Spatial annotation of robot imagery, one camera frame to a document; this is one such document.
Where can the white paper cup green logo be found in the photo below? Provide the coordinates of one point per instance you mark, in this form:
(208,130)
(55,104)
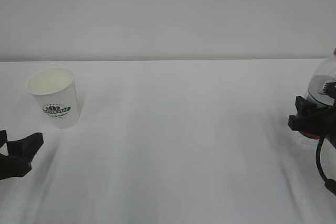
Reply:
(55,92)

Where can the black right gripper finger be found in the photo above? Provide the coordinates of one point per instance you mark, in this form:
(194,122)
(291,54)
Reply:
(308,119)
(329,86)

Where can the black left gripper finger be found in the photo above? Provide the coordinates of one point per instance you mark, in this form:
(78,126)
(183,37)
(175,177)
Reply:
(3,137)
(22,152)

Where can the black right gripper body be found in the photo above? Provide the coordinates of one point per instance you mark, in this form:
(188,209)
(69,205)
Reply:
(329,128)

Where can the clear water bottle red label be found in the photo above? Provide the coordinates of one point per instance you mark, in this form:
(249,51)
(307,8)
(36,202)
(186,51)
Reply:
(314,94)

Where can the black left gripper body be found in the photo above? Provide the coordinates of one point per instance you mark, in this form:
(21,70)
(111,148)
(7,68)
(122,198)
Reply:
(15,166)

